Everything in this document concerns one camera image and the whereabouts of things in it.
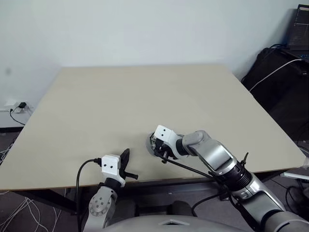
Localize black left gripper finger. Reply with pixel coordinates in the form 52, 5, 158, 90
124, 171, 139, 181
119, 148, 131, 171

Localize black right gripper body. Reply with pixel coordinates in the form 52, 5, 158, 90
151, 137, 174, 162

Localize small grey round object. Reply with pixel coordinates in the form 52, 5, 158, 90
145, 131, 160, 158

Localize grey robot torso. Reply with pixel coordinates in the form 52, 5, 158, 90
96, 212, 264, 232

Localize dark rounded shape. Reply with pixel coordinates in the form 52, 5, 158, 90
167, 200, 195, 217

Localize black equipment case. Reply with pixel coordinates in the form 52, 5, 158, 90
241, 47, 309, 144

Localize silver aluminium bar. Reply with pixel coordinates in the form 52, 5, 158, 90
281, 171, 309, 181

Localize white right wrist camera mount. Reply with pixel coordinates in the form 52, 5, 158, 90
154, 125, 181, 160

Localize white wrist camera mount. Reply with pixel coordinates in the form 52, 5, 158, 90
154, 125, 181, 160
100, 153, 126, 188

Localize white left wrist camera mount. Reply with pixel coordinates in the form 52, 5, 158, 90
100, 153, 126, 188

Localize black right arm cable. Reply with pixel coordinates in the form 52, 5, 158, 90
161, 152, 250, 218

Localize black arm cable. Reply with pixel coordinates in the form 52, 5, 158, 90
75, 158, 102, 230
161, 152, 250, 218

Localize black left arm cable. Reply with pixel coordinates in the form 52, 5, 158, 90
75, 158, 102, 230

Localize black table frame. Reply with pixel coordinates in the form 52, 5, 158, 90
9, 169, 302, 216

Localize white floor cables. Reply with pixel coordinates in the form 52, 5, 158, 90
0, 139, 62, 232

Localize black power cord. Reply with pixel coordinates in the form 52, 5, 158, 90
9, 108, 25, 127

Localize white wall power outlet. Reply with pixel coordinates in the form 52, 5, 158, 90
0, 98, 33, 114

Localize white cable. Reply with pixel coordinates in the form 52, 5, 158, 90
249, 58, 304, 92

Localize black floor cables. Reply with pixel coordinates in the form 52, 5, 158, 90
285, 139, 309, 219

